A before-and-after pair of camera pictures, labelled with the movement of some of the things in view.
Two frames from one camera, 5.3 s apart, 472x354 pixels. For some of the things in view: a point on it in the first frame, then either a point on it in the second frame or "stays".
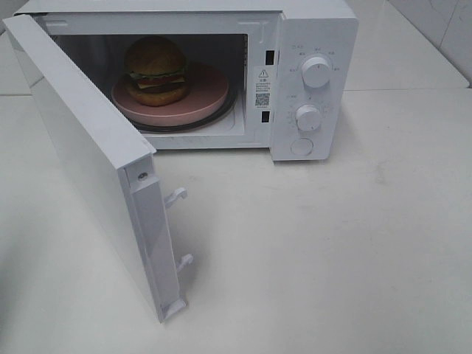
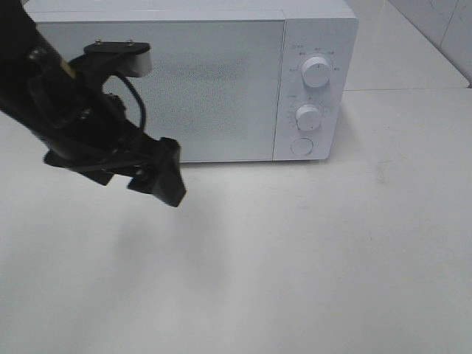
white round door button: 302,147 stays
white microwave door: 113,168 to 215,84
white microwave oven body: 219,74 stays
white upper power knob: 316,71 stays
